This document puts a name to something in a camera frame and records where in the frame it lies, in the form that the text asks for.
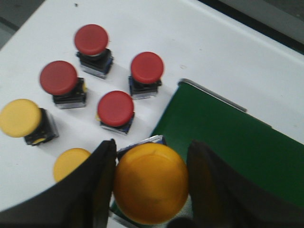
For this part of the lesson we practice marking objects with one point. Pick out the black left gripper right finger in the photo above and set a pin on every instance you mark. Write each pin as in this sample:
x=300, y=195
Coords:
x=222, y=198

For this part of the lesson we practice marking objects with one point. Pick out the yellow mushroom push button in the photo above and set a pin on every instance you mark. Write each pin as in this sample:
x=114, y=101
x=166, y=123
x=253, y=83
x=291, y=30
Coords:
x=151, y=182
x=23, y=118
x=68, y=161

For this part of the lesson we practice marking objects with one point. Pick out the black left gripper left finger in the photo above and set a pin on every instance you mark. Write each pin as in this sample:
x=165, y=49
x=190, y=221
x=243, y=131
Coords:
x=80, y=200

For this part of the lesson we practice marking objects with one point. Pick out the red mushroom push button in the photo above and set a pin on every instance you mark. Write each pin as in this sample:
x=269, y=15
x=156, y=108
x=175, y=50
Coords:
x=60, y=79
x=95, y=58
x=146, y=71
x=115, y=112

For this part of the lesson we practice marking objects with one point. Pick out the green conveyor belt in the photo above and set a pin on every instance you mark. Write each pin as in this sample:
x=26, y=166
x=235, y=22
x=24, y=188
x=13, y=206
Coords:
x=265, y=156

